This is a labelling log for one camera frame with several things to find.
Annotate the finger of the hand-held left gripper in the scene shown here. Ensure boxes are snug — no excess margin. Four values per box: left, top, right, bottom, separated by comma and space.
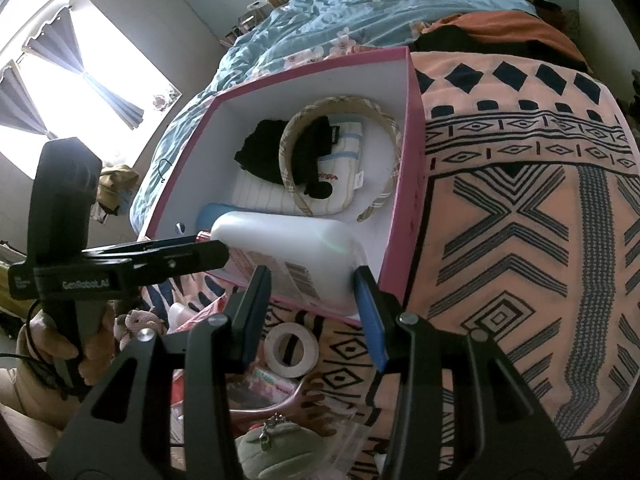
84, 236, 201, 261
132, 241, 231, 288

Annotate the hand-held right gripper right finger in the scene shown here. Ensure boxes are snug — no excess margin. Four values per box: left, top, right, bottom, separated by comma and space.
352, 266, 576, 480

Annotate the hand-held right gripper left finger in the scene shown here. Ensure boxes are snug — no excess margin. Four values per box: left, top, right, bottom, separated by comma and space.
47, 265, 273, 480

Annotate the blue glasses case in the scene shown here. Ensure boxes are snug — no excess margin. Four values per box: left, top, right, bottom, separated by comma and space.
196, 202, 236, 233

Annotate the white plastic bottle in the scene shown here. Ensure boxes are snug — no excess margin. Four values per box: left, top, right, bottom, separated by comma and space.
210, 211, 368, 313

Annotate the striped cream zip pouch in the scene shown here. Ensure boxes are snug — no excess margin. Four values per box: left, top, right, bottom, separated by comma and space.
231, 115, 366, 217

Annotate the black cloth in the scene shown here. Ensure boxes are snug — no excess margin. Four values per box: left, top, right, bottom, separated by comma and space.
234, 116, 337, 201

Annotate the plaid headband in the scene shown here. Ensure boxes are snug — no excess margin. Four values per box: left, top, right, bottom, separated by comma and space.
279, 95, 403, 222

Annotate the pink cardboard box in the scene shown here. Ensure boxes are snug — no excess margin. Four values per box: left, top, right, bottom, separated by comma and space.
137, 46, 426, 326

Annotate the person's left forearm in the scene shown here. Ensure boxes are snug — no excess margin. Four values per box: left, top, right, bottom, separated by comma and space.
0, 360, 76, 431

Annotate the person's left hand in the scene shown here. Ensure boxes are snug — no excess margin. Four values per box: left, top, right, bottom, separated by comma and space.
17, 305, 118, 392

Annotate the white tape roll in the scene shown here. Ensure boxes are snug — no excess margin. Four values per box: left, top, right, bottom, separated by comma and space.
263, 322, 320, 378

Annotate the olive cloth bag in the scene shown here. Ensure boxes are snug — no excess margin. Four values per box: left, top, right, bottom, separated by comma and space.
95, 164, 141, 216

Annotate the pink printed packet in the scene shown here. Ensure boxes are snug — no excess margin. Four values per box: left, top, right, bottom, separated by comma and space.
250, 365, 301, 396

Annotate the purple tied curtain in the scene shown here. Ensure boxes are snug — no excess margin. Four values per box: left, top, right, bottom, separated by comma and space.
22, 7, 146, 131
0, 60, 58, 141

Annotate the clear plastic bag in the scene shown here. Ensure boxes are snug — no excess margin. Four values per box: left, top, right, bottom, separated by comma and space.
320, 410, 396, 480

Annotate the green plush pouch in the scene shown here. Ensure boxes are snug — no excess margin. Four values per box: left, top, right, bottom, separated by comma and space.
235, 412, 346, 480

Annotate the orange patterned blanket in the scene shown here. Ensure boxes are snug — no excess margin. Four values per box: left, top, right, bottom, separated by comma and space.
142, 50, 640, 480

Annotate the blue floral duvet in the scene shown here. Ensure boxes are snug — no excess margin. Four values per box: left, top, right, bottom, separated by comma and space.
129, 0, 538, 233

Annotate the orange brown cloth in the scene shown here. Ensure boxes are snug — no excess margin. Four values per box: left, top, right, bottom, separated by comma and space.
417, 10, 591, 73

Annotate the brown wooden handled tool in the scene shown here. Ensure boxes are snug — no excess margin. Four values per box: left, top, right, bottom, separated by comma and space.
235, 380, 326, 418

